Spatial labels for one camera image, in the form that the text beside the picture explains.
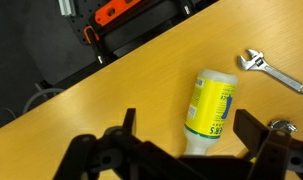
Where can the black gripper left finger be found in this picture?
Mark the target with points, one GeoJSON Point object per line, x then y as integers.
{"type": "Point", "coordinates": [124, 156]}

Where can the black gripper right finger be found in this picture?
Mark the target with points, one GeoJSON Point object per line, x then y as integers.
{"type": "Point", "coordinates": [277, 153]}

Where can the silver adjustable wrench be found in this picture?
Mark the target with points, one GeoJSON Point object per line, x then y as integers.
{"type": "Point", "coordinates": [274, 73]}

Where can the yellow label spray bottle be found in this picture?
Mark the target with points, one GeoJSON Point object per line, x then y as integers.
{"type": "Point", "coordinates": [209, 106]}

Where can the orange hook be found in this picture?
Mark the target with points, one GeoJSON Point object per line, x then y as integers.
{"type": "Point", "coordinates": [87, 31]}

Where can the aluminium extrusion piece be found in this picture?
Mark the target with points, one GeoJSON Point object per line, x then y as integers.
{"type": "Point", "coordinates": [67, 7]}

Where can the orange metal bracket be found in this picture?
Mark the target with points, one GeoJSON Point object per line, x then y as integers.
{"type": "Point", "coordinates": [114, 11]}

